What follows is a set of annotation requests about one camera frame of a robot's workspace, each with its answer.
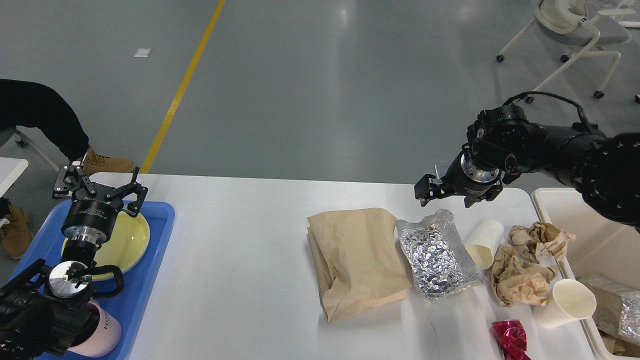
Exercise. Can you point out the red snack wrapper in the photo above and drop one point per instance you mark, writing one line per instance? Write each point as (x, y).
(511, 339)

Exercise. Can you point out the white paper scrap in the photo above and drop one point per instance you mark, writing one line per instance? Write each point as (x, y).
(142, 53)

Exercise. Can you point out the beige plastic bin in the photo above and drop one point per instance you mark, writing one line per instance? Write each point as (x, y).
(602, 246)

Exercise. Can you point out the blue plastic tray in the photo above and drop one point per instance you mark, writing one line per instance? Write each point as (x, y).
(129, 306)

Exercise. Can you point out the person in black clothes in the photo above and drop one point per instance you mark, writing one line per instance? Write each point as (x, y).
(34, 105)

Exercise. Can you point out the white paper cup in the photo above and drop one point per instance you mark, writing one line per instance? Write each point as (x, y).
(483, 243)
(569, 301)

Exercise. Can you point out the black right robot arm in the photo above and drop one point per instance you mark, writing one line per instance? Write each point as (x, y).
(502, 145)

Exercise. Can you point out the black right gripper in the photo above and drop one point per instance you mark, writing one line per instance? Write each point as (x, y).
(462, 178)

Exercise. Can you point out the wrapped package in bin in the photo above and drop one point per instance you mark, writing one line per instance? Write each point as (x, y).
(617, 308)

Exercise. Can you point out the brown paper bag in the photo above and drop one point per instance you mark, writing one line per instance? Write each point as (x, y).
(356, 261)

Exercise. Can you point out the white office chair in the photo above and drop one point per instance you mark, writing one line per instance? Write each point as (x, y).
(568, 22)

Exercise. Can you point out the pink ribbed mug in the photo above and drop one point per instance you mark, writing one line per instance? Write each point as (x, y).
(101, 334)

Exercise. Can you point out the tan work boot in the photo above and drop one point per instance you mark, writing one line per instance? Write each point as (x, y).
(15, 235)
(97, 163)

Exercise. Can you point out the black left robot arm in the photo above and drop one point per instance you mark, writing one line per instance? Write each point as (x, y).
(43, 308)

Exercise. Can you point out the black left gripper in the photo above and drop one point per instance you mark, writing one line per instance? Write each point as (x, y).
(92, 220)

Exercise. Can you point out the crumpled brown paper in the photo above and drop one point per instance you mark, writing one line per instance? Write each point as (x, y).
(517, 274)

